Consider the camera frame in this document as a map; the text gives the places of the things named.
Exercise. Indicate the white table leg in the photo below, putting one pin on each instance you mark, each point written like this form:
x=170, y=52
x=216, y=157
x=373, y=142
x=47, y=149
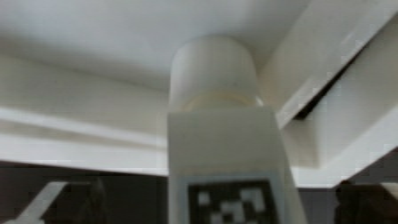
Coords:
x=232, y=186

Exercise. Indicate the white square tabletop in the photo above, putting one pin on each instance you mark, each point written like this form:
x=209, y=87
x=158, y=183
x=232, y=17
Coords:
x=87, y=54

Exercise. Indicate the white obstacle fence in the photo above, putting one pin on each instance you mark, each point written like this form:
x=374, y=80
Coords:
x=348, y=135

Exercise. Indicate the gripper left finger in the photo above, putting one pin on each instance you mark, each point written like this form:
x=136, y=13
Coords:
x=67, y=204

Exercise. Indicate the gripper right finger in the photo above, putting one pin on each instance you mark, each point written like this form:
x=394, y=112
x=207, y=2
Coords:
x=367, y=203

